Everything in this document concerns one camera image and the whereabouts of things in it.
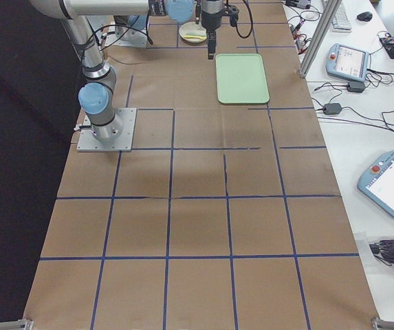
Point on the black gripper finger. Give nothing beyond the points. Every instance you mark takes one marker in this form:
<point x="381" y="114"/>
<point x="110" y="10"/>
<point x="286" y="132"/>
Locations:
<point x="211" y="43"/>

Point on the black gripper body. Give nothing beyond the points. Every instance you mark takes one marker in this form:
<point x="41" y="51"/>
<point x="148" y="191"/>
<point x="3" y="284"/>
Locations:
<point x="210" y="18"/>

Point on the white round plate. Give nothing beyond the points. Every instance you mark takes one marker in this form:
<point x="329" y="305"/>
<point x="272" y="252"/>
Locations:
<point x="192" y="28"/>

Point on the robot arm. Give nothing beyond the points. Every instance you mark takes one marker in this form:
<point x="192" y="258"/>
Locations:
<point x="96" y="97"/>
<point x="129" y="24"/>

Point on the light green tray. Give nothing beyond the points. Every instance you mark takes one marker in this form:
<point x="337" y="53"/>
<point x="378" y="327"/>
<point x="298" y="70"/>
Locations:
<point x="241" y="79"/>

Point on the white keyboard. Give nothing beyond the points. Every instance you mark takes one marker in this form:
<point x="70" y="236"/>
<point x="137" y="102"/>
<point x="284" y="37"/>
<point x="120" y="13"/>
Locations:
<point x="340" y="21"/>

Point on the teach pendant far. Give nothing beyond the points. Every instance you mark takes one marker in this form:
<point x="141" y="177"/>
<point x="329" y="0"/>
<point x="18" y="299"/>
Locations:
<point x="347" y="63"/>

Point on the teach pendant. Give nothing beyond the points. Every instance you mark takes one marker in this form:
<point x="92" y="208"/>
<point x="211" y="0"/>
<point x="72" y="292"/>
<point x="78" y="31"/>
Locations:
<point x="377" y="182"/>
<point x="347" y="63"/>

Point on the black power adapter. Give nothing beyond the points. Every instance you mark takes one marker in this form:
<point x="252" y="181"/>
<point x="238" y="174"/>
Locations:
<point x="331" y="109"/>
<point x="356" y="87"/>

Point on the black computer mouse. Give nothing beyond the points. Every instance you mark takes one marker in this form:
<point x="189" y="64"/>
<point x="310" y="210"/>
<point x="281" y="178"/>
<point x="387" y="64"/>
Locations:
<point x="365" y="16"/>

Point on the teach pendant near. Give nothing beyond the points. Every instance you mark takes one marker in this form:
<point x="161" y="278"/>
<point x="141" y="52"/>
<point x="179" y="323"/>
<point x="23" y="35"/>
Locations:
<point x="377" y="182"/>

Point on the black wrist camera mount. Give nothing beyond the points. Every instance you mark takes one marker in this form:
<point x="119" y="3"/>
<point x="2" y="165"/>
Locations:
<point x="232" y="12"/>

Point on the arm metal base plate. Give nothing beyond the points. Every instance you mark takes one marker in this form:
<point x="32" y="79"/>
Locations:
<point x="125" y="37"/>
<point x="121" y="134"/>

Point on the aluminium frame post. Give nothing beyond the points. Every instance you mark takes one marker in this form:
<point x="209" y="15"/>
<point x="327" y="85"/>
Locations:
<point x="318" y="36"/>

